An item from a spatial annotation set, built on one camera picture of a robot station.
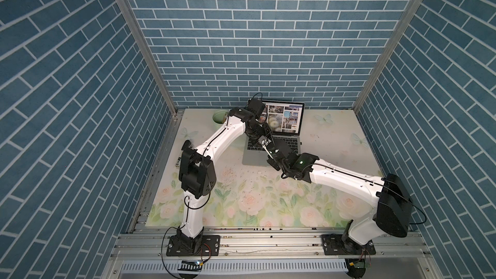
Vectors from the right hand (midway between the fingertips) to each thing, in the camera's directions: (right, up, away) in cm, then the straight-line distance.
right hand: (277, 148), depth 83 cm
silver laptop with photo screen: (+6, +13, +22) cm, 26 cm away
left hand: (+2, +3, 0) cm, 3 cm away
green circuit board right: (+30, -42, -12) cm, 53 cm away
